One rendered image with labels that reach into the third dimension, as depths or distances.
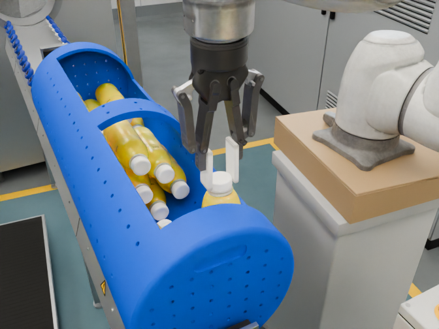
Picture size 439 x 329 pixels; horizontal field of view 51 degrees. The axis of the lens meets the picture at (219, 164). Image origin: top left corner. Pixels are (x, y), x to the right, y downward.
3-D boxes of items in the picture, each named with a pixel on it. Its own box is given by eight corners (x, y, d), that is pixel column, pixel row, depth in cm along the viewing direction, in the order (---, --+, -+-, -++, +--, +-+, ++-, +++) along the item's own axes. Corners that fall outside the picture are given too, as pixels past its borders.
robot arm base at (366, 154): (349, 114, 125) (353, 96, 122) (417, 152, 110) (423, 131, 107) (298, 130, 116) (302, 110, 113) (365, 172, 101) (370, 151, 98)
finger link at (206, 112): (223, 83, 60) (213, 83, 60) (209, 156, 66) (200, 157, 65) (210, 72, 63) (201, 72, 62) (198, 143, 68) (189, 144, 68)
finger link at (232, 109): (214, 71, 63) (223, 67, 64) (228, 135, 70) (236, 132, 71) (228, 81, 61) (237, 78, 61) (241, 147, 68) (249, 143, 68)
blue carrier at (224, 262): (133, 121, 148) (124, 34, 132) (287, 326, 84) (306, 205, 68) (42, 141, 137) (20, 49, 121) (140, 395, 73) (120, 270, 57)
